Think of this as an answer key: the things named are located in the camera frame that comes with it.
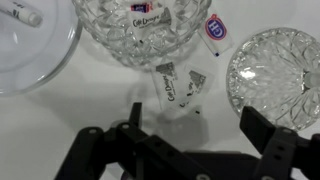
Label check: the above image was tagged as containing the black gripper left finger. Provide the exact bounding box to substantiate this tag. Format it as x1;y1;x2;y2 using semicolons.
112;101;215;180

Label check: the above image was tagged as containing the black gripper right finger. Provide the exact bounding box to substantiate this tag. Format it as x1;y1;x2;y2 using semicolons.
239;105;302;180

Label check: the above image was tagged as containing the cut crystal glass bowl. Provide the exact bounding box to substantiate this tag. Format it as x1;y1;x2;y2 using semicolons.
71;0;213;70

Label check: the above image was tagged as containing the cut glass dish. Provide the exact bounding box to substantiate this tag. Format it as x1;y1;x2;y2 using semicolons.
226;27;320;132

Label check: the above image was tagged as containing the white packet with CH logo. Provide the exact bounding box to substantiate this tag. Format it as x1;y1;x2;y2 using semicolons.
198;13;235;58

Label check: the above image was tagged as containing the small red blue packet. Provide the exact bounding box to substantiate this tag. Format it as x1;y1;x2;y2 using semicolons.
130;2;155;14

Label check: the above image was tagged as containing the white marker with black cap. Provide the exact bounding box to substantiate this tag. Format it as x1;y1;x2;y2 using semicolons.
0;0;45;29

